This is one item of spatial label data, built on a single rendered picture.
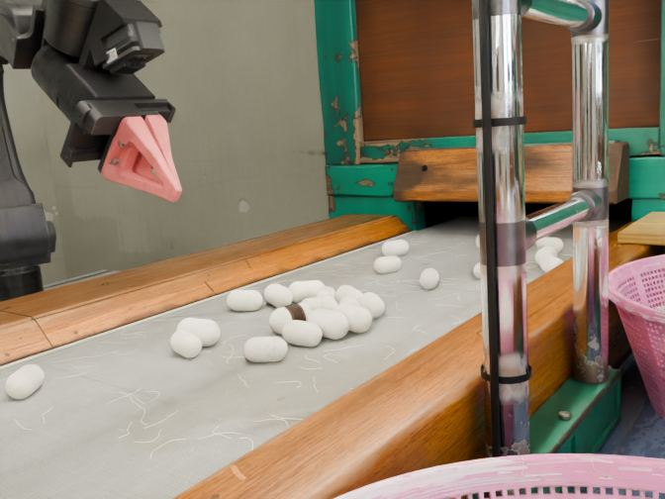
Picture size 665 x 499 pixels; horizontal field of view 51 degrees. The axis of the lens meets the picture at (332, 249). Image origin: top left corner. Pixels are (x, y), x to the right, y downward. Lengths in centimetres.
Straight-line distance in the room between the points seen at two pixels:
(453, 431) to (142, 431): 18
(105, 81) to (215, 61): 164
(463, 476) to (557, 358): 23
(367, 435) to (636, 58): 68
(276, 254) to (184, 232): 168
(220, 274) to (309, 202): 140
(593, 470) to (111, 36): 53
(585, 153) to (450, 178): 46
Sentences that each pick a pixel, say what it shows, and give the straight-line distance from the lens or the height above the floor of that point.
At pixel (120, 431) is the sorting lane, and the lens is 43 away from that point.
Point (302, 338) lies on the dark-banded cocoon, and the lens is 52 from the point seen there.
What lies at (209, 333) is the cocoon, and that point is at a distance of 55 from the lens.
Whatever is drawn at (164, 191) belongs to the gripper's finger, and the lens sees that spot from 64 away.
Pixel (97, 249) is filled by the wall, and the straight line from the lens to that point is 284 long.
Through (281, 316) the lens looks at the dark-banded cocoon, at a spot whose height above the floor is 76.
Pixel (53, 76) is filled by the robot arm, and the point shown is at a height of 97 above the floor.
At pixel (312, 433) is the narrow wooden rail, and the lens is 33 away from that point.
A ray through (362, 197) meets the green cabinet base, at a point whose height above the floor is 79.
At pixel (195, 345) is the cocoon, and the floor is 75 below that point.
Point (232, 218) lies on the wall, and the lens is 232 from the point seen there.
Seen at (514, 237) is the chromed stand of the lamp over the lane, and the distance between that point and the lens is 35.
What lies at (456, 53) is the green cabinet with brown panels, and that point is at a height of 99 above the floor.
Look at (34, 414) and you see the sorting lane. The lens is 48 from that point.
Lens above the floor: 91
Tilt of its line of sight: 10 degrees down
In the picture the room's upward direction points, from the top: 4 degrees counter-clockwise
